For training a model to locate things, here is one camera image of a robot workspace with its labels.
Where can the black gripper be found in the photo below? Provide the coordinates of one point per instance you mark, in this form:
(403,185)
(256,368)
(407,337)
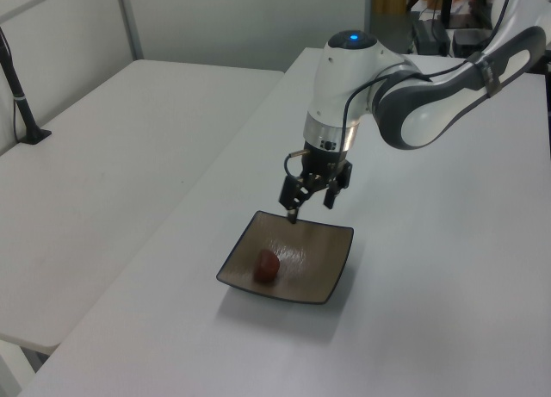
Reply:
(320,162)

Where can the small round reddish-brown food item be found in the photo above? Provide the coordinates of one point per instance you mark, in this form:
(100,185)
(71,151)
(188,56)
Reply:
(266,265)

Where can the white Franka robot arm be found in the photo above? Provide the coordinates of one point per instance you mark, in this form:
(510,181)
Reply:
(344,78)

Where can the square brown ceramic plate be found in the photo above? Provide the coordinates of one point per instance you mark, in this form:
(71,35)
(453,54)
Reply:
(310,263)

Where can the black power supply box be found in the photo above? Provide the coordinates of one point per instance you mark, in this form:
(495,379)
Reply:
(428,37)

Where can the white side table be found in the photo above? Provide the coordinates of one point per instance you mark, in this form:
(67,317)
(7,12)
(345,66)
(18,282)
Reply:
(107,177)

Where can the black flat device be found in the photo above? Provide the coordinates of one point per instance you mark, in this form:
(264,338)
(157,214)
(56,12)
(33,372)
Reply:
(471,39)

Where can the black upright stand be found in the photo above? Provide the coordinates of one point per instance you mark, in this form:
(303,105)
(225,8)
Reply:
(446,5)

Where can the black pole with base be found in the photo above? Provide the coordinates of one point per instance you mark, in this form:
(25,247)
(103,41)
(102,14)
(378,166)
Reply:
(26,113)

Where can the white tie on pole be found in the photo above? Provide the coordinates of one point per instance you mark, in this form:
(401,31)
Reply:
(18,97)

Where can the grey partition frame post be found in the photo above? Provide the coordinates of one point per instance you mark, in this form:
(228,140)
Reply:
(129,22)

